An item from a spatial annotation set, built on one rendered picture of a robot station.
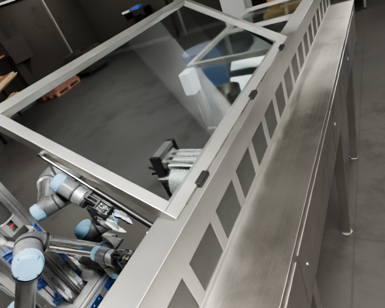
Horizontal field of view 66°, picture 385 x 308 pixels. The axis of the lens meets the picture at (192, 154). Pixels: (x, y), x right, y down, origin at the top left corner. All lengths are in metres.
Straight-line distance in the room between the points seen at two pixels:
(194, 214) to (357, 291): 1.86
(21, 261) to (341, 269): 2.01
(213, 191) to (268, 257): 0.22
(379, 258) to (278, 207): 1.71
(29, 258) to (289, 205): 1.04
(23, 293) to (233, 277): 1.02
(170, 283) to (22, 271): 0.92
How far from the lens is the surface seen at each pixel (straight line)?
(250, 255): 0.81
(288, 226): 0.85
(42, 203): 1.41
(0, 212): 1.74
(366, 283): 2.44
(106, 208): 1.24
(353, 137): 3.15
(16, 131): 0.83
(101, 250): 1.53
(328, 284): 2.43
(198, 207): 0.67
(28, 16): 12.55
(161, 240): 0.63
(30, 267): 1.45
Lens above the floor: 2.09
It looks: 31 degrees down
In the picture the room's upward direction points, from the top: 23 degrees counter-clockwise
